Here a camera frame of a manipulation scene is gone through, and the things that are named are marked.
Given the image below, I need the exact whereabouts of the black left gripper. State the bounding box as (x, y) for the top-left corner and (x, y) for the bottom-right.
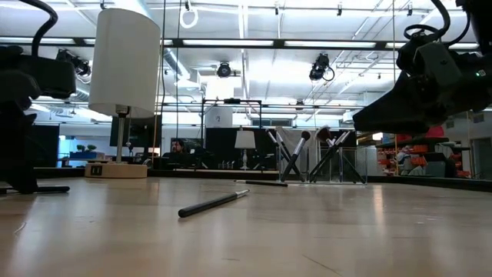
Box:
(0, 45), (77, 195)

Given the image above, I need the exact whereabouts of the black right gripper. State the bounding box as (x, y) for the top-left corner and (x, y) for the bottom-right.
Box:
(352, 32), (492, 135)

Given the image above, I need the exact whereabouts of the red storage bin shelf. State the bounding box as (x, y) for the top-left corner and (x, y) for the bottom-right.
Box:
(376, 130), (474, 179)

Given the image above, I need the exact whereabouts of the clear acrylic organizer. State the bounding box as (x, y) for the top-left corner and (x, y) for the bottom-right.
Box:
(275, 148), (368, 185)

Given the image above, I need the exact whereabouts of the white shade wooden table lamp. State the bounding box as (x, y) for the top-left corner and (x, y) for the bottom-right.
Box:
(84, 8), (161, 179)

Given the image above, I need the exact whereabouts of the small white table lamp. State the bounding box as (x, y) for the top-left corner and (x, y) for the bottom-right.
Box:
(234, 129), (257, 171)

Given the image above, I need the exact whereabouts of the person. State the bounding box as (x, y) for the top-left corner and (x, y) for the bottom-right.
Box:
(163, 138), (211, 170)

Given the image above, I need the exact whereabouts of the round black ceiling device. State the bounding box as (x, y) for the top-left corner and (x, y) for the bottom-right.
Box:
(216, 61), (233, 79)

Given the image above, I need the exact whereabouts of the black overhead camera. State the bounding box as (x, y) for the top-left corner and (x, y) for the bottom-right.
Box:
(309, 52), (336, 82)

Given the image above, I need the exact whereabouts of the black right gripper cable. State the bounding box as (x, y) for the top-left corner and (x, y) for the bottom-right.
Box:
(403, 0), (473, 49)

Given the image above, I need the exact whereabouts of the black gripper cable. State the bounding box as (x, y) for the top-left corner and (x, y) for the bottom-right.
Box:
(18, 0), (59, 58)
(403, 0), (473, 49)

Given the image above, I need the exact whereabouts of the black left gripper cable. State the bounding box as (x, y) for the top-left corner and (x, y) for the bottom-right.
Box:
(18, 0), (59, 58)

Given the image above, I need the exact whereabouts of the black background rig frame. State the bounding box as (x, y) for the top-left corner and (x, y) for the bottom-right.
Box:
(201, 98), (263, 170)

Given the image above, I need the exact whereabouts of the white cable loop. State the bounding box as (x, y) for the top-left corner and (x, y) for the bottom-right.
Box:
(179, 0), (199, 30)

